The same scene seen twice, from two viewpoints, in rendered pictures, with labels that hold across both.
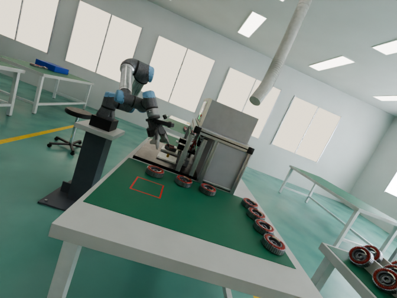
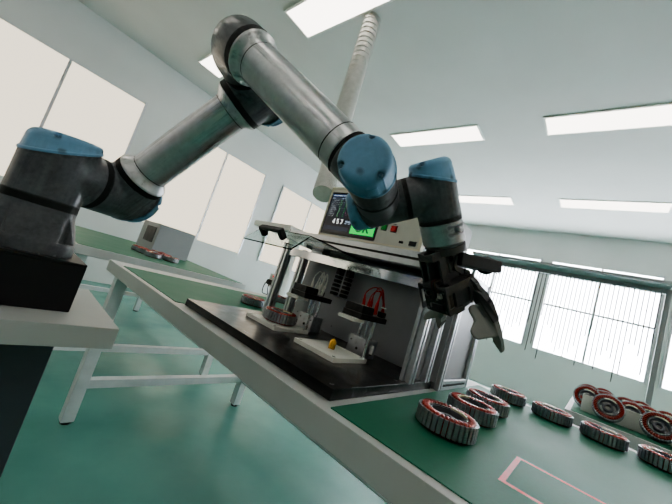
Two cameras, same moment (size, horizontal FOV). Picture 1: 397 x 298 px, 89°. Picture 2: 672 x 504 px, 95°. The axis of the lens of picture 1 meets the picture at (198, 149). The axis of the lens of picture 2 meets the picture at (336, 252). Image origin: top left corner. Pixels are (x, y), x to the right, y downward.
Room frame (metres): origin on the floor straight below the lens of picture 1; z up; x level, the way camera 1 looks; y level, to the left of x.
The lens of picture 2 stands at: (0.91, 0.82, 0.95)
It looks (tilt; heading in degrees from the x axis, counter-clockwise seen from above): 6 degrees up; 320
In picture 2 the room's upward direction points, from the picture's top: 18 degrees clockwise
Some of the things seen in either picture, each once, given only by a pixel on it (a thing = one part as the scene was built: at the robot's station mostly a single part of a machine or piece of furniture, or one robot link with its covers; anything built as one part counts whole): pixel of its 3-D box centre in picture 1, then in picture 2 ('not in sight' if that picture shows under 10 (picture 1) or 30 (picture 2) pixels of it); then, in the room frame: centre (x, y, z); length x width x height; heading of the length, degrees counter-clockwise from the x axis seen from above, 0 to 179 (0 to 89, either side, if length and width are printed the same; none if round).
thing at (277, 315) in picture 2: (171, 148); (279, 315); (1.78, 0.24, 0.80); 0.11 x 0.11 x 0.04
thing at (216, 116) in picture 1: (223, 119); (396, 233); (1.69, -0.10, 1.22); 0.44 x 0.39 x 0.20; 8
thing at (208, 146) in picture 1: (202, 148); (361, 303); (1.69, -0.03, 0.92); 0.66 x 0.01 x 0.30; 8
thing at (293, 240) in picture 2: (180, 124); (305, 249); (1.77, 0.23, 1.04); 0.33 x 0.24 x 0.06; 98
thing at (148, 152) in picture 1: (169, 155); (303, 341); (1.66, 0.21, 0.76); 0.64 x 0.47 x 0.02; 8
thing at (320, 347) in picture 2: (166, 157); (330, 350); (1.54, 0.20, 0.78); 0.15 x 0.15 x 0.01; 8
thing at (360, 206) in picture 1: (325, 204); not in sight; (4.04, -2.84, 0.38); 2.10 x 0.90 x 0.75; 8
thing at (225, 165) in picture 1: (224, 168); (461, 339); (1.39, -0.22, 0.91); 0.28 x 0.03 x 0.32; 98
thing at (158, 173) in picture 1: (155, 171); (446, 420); (1.19, 0.20, 0.77); 0.11 x 0.11 x 0.04
